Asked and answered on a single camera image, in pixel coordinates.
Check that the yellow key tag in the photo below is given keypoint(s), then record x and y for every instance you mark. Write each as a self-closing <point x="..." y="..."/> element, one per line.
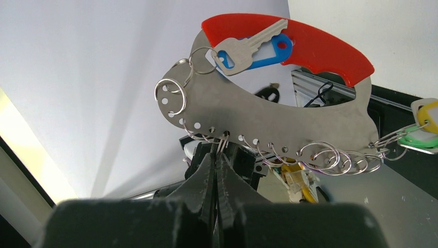
<point x="425" y="113"/>

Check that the silver key organiser plate with rings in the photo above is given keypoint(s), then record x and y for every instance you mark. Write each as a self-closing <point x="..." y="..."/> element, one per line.
<point x="340" y="139"/>

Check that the silver key with blue tag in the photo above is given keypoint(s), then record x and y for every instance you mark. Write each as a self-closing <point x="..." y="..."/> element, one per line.
<point x="241" y="51"/>

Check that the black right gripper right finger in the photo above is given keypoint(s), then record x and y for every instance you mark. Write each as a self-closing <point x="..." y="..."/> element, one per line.
<point x="247" y="219"/>

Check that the blue key tag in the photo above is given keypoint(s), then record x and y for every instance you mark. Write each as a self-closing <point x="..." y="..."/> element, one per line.
<point x="275" y="51"/>

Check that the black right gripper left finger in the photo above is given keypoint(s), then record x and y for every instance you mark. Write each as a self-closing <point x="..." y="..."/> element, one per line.
<point x="184" y="218"/>

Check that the green key tag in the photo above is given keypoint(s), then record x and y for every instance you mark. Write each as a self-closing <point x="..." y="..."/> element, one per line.
<point x="421" y="141"/>

